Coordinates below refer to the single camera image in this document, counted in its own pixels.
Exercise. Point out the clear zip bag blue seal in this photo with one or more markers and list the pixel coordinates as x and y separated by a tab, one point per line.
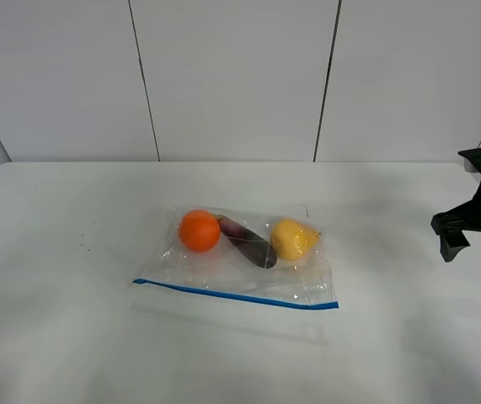
222	272

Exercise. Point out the yellow toy pear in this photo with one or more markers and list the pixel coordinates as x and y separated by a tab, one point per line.
293	240

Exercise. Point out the dark purple toy eggplant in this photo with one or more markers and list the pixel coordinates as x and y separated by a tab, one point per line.
246	236

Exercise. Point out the orange toy orange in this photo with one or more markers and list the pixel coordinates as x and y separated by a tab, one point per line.
199	231

